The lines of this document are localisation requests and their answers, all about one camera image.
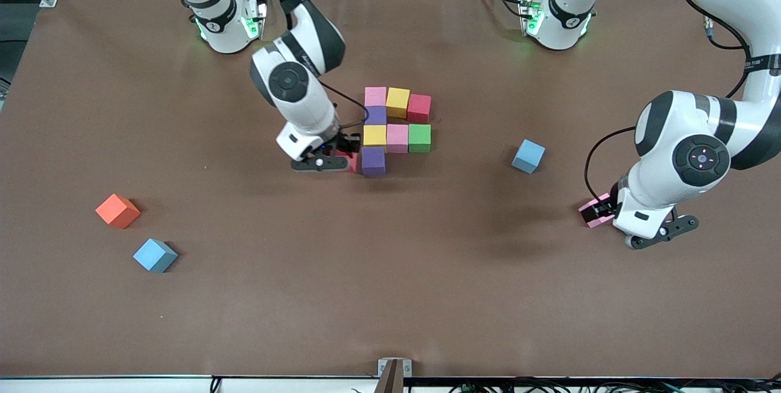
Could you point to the pink foam cube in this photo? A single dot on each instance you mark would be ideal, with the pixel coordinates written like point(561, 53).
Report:
point(376, 96)
point(590, 204)
point(397, 138)

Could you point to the red foam cube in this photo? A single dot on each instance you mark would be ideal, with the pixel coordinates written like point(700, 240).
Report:
point(353, 163)
point(419, 108)

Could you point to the yellow foam cube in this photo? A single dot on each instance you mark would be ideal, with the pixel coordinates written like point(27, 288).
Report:
point(374, 135)
point(398, 103)

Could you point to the purple foam cube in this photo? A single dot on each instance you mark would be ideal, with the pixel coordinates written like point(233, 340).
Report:
point(373, 161)
point(376, 116)

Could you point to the green foam cube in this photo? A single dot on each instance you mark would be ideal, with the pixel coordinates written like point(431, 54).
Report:
point(420, 138)

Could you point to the blue foam cube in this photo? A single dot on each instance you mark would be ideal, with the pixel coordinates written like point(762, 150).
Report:
point(155, 255)
point(528, 156)

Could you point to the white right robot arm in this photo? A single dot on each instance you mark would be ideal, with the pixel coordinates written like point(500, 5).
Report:
point(305, 112)

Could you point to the brown table cover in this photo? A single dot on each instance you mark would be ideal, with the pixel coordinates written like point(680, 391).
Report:
point(390, 307)

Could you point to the orange foam cube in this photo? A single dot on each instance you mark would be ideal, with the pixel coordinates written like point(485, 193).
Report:
point(118, 210)

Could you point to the grey metal bracket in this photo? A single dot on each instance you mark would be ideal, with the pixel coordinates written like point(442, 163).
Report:
point(395, 381)

